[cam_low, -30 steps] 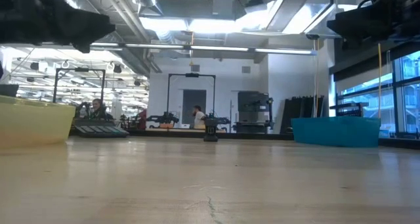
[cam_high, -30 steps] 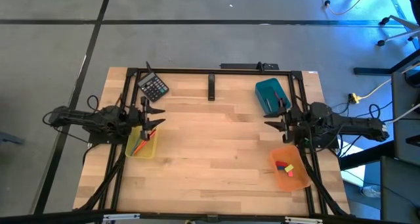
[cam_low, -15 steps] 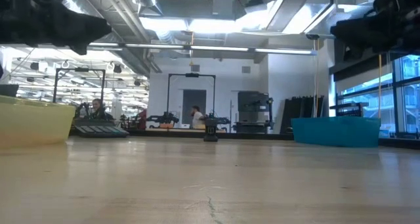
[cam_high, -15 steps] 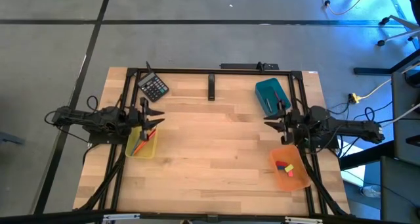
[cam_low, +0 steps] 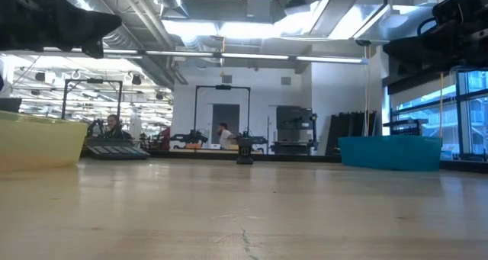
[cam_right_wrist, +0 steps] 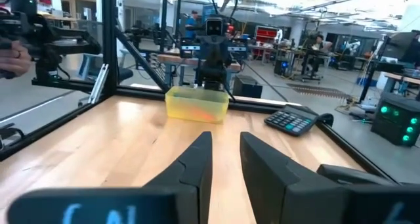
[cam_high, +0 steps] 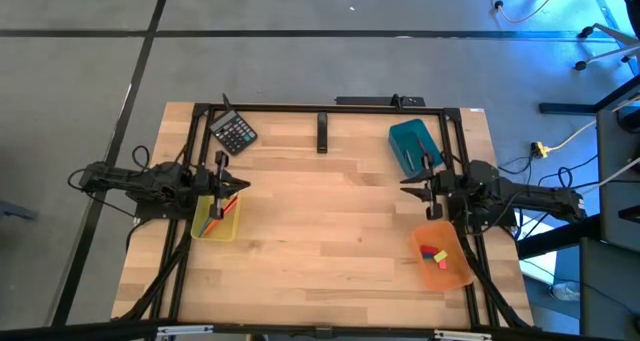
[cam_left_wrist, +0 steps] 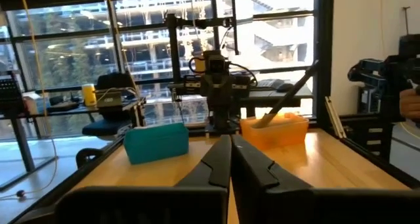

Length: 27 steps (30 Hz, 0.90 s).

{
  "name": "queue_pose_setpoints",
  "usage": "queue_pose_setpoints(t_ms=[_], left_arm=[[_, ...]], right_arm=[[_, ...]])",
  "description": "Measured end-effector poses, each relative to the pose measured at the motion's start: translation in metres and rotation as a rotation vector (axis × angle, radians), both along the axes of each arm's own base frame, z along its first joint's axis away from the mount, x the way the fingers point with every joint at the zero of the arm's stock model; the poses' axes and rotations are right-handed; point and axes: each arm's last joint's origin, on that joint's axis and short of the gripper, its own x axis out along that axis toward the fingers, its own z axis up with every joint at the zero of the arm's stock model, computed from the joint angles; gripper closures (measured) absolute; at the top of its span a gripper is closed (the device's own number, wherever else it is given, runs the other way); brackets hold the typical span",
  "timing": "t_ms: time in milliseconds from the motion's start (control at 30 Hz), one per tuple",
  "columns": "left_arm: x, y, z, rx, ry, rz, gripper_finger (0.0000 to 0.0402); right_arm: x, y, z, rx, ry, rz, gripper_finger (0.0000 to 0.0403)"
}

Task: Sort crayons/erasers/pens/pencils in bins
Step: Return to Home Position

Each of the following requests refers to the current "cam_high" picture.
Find yellow floor cable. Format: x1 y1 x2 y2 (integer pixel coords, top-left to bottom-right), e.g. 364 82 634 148
472 0 566 25

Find orange pencil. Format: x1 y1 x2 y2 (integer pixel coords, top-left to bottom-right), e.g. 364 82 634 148
204 200 237 236

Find blue plastic bin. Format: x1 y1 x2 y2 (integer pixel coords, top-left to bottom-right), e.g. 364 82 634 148
388 118 445 179

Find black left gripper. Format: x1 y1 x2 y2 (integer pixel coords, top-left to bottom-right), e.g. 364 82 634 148
199 151 251 220

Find black desk calculator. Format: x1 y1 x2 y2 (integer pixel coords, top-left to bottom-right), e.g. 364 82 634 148
208 108 259 156

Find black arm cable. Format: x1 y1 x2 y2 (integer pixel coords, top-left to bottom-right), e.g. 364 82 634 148
67 144 151 217

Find black desk leg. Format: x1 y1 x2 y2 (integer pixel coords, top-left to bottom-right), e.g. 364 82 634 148
538 75 640 116

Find black floor beam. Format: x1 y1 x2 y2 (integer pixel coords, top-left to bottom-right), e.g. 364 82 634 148
517 215 601 260

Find black flat bar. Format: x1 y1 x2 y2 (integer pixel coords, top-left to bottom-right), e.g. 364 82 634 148
334 94 427 108

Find grey cabinet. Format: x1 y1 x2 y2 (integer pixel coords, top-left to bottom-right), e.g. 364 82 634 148
596 105 640 255

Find black bottom rail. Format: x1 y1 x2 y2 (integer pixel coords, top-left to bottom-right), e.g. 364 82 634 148
0 319 640 341

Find silver bracket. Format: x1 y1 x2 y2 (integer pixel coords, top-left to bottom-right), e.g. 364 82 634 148
156 324 215 338
433 329 494 341

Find yellow plastic bin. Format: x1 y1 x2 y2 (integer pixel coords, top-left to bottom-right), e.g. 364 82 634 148
190 193 242 243

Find person's shoe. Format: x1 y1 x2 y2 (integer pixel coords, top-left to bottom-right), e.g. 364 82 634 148
549 283 582 302

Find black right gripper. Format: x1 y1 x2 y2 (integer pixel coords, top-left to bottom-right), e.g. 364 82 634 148
399 153 454 221

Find yellow extension cord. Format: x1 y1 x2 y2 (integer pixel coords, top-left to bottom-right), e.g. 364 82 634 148
530 119 599 160

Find grey box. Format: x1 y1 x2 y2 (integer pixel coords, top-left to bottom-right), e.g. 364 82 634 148
579 238 640 340

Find black aluminium table frame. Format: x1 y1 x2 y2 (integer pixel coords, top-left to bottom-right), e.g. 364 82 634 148
112 102 534 332

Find orange plastic bin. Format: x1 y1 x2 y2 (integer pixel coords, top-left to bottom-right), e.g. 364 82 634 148
410 220 474 293

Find white chair base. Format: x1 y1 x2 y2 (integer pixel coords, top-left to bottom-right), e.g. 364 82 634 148
574 23 640 75

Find black camera stand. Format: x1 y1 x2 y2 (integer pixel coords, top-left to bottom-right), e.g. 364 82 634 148
316 111 329 155

